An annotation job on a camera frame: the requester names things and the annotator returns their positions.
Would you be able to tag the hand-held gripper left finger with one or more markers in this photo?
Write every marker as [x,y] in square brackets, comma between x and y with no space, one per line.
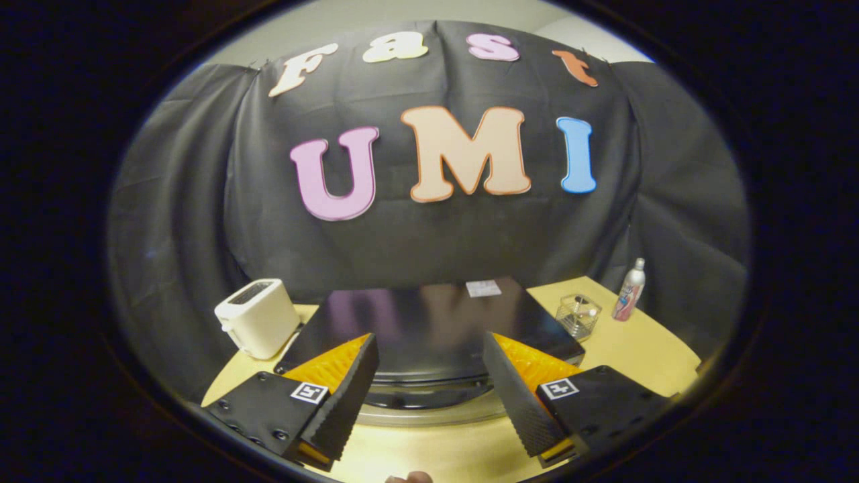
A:
[349,392]

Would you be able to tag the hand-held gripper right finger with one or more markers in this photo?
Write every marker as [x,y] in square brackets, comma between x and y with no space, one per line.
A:
[513,396]

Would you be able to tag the black toaster oven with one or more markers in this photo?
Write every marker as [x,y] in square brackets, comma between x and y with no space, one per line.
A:
[429,329]

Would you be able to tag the white pop-up toaster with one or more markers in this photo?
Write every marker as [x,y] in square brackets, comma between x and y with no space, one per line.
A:
[258,318]

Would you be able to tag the clear glass jar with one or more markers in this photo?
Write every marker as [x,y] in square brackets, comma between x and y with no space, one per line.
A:
[578,315]

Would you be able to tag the silver spray bottle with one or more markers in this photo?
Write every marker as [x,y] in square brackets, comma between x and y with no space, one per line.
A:
[629,295]

